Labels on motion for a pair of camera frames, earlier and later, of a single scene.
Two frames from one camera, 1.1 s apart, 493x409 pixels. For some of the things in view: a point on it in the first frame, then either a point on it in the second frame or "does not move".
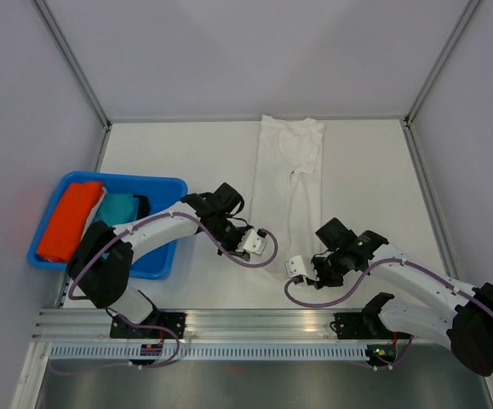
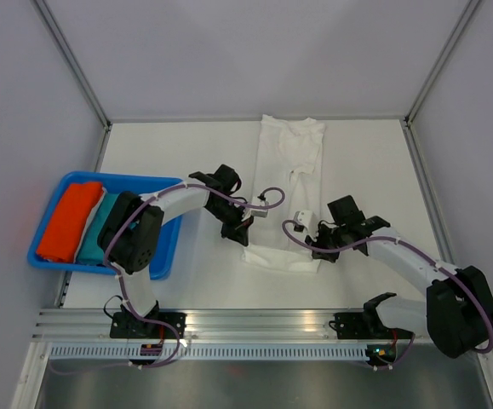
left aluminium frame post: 72,60 does not move
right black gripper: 323,281 → 315,240
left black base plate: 122,329 does not move
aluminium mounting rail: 203,325 does not move
